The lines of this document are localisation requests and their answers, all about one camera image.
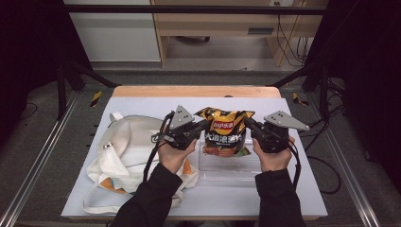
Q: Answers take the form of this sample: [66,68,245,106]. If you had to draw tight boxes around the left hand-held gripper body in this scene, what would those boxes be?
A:
[154,105,203,151]

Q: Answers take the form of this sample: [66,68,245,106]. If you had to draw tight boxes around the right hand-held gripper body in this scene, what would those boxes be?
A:
[252,110,311,155]

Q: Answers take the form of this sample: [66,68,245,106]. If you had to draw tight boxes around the yellow black chips bag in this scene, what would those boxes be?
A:
[193,106,256,159]

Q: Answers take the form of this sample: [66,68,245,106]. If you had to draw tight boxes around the clear plastic tray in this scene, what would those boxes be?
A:
[197,131,263,187]

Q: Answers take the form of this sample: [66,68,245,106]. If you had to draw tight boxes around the cream tote bag coloured blobs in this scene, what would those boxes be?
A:
[81,111,201,216]

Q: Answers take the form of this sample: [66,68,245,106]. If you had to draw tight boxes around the person's right hand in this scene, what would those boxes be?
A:
[251,135,296,173]

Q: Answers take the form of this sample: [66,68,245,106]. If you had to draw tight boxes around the person's left hand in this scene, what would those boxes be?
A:
[156,137,199,175]

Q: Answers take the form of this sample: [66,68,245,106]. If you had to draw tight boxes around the wooden table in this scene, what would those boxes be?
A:
[112,84,283,99]

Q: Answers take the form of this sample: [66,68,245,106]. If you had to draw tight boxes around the yellow black tape strip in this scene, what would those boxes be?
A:
[291,92,310,107]
[89,90,104,108]

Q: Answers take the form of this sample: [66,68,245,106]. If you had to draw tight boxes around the white table board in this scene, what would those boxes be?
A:
[61,96,329,218]

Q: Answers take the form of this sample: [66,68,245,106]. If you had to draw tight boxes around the light wooden desk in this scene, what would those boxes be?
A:
[150,0,330,68]

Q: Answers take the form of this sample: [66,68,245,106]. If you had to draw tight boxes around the white cabinet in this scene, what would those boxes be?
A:
[61,0,163,63]

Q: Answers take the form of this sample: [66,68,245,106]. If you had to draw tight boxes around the black curtain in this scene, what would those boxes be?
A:
[304,0,401,185]
[0,0,93,149]

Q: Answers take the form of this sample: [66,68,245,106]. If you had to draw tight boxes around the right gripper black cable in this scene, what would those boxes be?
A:
[286,139,303,192]

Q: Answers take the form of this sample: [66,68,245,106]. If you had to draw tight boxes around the black straight floor cable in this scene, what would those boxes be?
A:
[297,103,347,153]

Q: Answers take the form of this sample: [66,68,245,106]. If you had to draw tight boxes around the black frame stand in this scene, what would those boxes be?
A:
[267,61,332,123]
[56,60,122,121]

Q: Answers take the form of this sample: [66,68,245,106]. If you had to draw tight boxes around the black looped floor cable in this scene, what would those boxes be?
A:
[305,155,342,195]

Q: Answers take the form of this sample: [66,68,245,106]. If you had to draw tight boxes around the aluminium rail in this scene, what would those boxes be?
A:
[306,93,381,227]
[0,90,80,227]

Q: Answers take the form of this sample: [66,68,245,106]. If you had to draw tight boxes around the black hanging cable bundle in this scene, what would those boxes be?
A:
[295,36,312,64]

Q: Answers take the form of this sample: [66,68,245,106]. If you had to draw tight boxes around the black horizontal frame bar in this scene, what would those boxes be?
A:
[62,4,329,16]

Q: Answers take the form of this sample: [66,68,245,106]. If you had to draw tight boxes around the thin black floor cable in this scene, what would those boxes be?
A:
[19,101,39,121]

